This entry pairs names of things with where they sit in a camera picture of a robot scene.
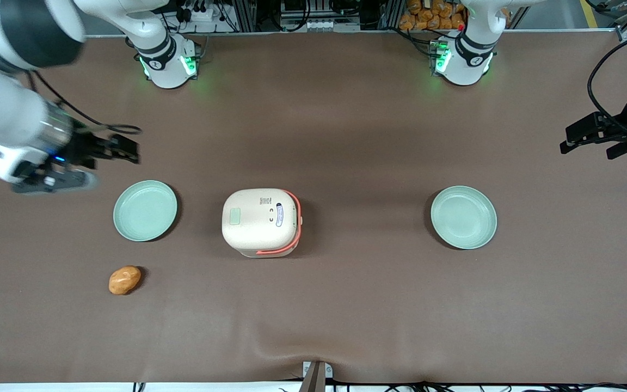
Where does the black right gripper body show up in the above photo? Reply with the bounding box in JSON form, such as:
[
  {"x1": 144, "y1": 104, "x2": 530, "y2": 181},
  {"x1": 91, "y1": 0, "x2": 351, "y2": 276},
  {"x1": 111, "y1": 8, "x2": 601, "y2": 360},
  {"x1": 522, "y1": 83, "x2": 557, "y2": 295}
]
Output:
[{"x1": 67, "y1": 128, "x2": 114, "y2": 170}]

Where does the cream lidded lunch box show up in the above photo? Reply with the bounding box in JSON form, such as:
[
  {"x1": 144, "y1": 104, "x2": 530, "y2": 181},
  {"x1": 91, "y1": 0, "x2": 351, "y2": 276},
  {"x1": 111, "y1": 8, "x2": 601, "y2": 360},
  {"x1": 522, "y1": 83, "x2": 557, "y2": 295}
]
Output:
[{"x1": 222, "y1": 188, "x2": 303, "y2": 259}]

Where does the pale green plate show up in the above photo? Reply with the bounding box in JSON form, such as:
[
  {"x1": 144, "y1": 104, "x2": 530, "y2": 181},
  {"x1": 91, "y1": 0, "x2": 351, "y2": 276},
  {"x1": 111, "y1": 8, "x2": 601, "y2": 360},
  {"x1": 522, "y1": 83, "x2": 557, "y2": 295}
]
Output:
[
  {"x1": 430, "y1": 186, "x2": 498, "y2": 250},
  {"x1": 113, "y1": 180, "x2": 179, "y2": 242}
]

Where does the orange-brown bread roll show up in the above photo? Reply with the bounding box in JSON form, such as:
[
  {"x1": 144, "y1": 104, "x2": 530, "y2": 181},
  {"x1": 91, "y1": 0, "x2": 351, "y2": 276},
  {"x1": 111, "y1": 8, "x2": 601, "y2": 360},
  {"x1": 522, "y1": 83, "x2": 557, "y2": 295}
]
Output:
[{"x1": 108, "y1": 265, "x2": 143, "y2": 296}]

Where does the white power strip with plugs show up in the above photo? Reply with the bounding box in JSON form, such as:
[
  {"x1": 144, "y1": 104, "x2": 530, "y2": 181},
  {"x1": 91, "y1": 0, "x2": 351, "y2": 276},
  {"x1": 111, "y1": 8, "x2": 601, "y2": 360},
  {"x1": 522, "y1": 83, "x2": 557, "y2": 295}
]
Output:
[{"x1": 179, "y1": 0, "x2": 228, "y2": 23}]

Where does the bag of orange breads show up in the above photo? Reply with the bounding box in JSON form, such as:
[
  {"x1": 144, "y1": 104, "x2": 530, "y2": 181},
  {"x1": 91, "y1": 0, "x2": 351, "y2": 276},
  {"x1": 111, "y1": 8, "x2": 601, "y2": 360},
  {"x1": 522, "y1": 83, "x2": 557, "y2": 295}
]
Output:
[{"x1": 398, "y1": 0, "x2": 466, "y2": 32}]

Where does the brown table mat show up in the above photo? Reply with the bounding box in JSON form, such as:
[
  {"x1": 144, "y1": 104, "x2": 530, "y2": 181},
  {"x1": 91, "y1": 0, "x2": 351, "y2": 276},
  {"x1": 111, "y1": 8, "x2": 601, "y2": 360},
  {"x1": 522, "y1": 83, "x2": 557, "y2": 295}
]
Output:
[{"x1": 0, "y1": 30, "x2": 627, "y2": 385}]

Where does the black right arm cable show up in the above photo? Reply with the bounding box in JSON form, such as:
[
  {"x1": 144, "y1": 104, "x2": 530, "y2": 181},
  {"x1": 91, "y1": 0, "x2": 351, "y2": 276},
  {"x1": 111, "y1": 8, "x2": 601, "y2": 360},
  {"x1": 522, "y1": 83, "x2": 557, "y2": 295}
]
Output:
[{"x1": 29, "y1": 70, "x2": 143, "y2": 137}]

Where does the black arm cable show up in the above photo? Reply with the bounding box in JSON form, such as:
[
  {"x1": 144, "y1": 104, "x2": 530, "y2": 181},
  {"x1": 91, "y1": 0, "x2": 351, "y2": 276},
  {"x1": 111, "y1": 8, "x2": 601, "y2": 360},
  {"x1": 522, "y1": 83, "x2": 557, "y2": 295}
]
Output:
[
  {"x1": 587, "y1": 35, "x2": 627, "y2": 137},
  {"x1": 29, "y1": 70, "x2": 143, "y2": 137}
]

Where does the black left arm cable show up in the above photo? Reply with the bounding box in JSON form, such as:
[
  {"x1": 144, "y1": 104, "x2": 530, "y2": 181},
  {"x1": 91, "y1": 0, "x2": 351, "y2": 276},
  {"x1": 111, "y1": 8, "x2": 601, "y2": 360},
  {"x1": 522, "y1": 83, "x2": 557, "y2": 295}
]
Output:
[{"x1": 587, "y1": 35, "x2": 627, "y2": 137}]

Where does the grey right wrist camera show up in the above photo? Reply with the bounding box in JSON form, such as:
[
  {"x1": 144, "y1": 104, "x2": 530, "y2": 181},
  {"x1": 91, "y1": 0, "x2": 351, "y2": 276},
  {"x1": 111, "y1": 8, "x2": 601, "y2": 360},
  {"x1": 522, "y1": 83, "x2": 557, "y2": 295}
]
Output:
[{"x1": 11, "y1": 169, "x2": 99, "y2": 194}]

